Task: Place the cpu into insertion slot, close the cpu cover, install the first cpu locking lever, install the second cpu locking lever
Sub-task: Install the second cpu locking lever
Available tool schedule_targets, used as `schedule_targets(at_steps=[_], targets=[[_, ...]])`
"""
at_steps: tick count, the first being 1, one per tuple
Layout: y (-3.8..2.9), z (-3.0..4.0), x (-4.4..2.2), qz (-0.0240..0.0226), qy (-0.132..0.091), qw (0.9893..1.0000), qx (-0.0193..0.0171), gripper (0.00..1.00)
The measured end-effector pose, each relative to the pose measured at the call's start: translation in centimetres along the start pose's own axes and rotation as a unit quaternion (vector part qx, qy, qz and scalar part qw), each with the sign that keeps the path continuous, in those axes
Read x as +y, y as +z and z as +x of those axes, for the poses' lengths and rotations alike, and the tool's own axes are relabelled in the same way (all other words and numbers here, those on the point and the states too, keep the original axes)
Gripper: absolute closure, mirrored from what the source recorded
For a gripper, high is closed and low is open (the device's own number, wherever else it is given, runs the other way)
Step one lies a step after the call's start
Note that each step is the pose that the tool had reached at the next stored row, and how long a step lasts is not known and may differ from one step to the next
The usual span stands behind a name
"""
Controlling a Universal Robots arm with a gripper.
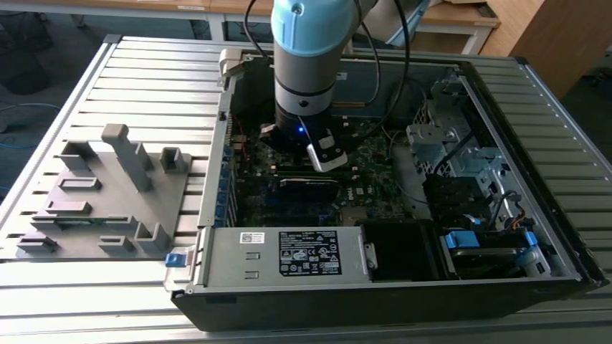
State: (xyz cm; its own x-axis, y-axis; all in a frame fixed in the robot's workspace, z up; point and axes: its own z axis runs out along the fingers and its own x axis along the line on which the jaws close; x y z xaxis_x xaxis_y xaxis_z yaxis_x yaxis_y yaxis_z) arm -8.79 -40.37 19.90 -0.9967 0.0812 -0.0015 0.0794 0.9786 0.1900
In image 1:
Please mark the black PC case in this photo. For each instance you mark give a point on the black PC case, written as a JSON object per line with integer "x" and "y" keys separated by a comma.
{"x": 335, "y": 315}

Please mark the silver chipset heatsink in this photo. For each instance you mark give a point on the silver chipset heatsink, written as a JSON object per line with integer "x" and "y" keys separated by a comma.
{"x": 355, "y": 215}

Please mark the grey parts rack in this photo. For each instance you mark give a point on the grey parts rack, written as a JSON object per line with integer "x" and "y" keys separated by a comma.
{"x": 119, "y": 215}

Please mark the white-clipped RAM slot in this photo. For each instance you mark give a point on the white-clipped RAM slot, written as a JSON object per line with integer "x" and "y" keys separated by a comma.
{"x": 353, "y": 167}
{"x": 296, "y": 175}

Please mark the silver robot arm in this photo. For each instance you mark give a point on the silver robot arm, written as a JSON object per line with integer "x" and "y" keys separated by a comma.
{"x": 305, "y": 53}

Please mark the green motherboard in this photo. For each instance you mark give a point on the green motherboard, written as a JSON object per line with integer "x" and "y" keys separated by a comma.
{"x": 377, "y": 186}

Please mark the blue case latch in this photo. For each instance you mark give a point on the blue case latch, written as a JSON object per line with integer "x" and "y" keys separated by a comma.
{"x": 175, "y": 261}

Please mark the black graphics card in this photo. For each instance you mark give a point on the black graphics card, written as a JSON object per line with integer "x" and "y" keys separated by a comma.
{"x": 305, "y": 195}

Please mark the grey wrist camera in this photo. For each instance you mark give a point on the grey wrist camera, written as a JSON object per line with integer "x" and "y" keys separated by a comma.
{"x": 327, "y": 154}

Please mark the silver drive cage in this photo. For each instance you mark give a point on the silver drive cage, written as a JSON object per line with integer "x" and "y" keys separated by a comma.
{"x": 425, "y": 138}

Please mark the wooden desk white frame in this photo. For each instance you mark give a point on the wooden desk white frame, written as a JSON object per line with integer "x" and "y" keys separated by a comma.
{"x": 473, "y": 19}
{"x": 95, "y": 3}

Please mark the silver power supply unit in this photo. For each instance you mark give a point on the silver power supply unit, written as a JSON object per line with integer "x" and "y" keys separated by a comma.
{"x": 224, "y": 258}

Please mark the black office chair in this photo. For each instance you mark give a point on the black office chair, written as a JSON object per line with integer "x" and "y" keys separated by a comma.
{"x": 24, "y": 71}

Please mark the hard disk in blue carrier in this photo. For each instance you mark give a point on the hard disk in blue carrier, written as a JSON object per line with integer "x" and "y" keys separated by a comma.
{"x": 461, "y": 239}

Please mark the wooden cabinet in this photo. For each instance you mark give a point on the wooden cabinet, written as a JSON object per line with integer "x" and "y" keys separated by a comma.
{"x": 564, "y": 36}

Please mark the green RAM stick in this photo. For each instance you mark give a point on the green RAM stick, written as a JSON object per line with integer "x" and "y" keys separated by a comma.
{"x": 76, "y": 222}

